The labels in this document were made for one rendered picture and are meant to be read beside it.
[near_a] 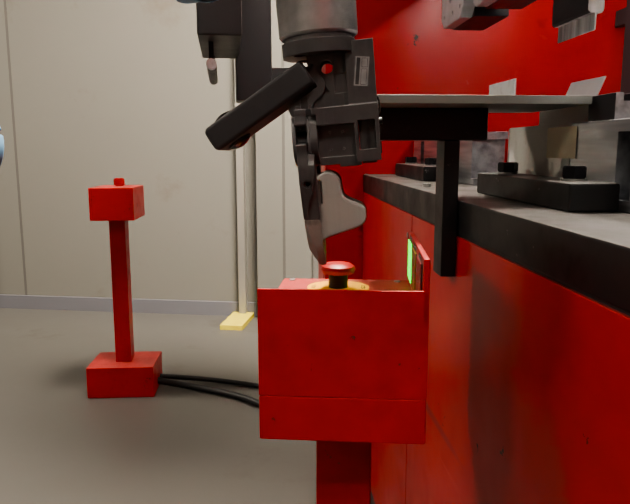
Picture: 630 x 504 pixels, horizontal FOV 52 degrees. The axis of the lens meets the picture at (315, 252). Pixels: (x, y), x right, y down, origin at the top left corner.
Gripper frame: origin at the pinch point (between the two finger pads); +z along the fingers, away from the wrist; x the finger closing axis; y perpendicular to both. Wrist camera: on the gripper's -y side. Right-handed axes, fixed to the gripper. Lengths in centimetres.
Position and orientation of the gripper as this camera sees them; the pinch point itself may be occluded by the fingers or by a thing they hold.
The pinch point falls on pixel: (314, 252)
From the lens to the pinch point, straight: 64.1
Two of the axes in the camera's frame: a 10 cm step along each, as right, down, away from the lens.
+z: 0.8, 9.8, 1.5
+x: 0.8, -1.6, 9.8
